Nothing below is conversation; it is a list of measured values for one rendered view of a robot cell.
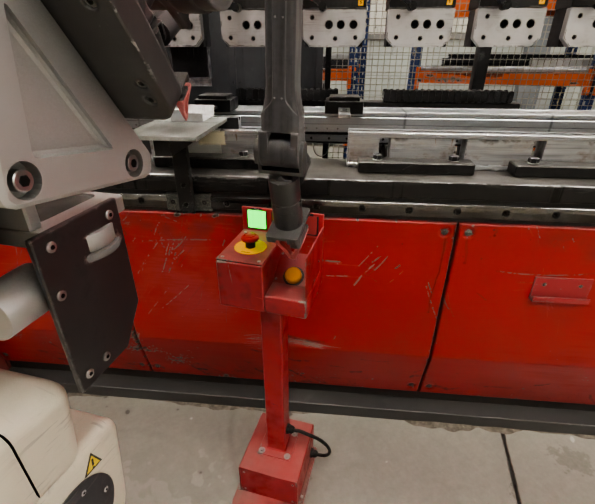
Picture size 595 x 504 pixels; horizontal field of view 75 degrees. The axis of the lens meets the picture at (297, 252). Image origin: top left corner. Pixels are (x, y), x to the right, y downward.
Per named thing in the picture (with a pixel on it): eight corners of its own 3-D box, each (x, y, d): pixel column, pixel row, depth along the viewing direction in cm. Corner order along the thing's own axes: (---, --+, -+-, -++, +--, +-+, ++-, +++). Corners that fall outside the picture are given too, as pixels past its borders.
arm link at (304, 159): (251, 143, 65) (302, 147, 63) (270, 114, 73) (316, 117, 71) (258, 202, 73) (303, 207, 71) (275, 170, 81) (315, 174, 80)
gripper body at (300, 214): (311, 215, 81) (309, 184, 76) (298, 247, 74) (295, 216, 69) (281, 212, 82) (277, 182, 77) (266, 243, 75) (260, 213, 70)
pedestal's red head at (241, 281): (220, 305, 88) (211, 232, 79) (246, 270, 101) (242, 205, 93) (306, 320, 83) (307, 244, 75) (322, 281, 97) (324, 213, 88)
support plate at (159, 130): (117, 140, 87) (116, 135, 86) (164, 120, 110) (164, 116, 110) (196, 141, 85) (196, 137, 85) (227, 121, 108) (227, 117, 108)
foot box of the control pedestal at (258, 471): (229, 508, 112) (226, 483, 107) (260, 434, 133) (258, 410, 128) (296, 529, 107) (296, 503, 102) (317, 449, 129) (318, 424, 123)
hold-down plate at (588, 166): (513, 177, 101) (516, 165, 100) (506, 171, 106) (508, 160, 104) (638, 180, 98) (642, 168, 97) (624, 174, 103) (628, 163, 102)
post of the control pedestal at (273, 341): (267, 448, 116) (258, 297, 91) (272, 433, 120) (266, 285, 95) (284, 453, 114) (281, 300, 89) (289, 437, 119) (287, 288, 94)
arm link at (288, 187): (262, 178, 68) (294, 180, 67) (273, 158, 73) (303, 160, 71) (267, 210, 72) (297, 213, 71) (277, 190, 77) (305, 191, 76)
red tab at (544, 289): (531, 301, 108) (538, 280, 105) (528, 297, 110) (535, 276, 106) (588, 304, 107) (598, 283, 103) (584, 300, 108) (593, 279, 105)
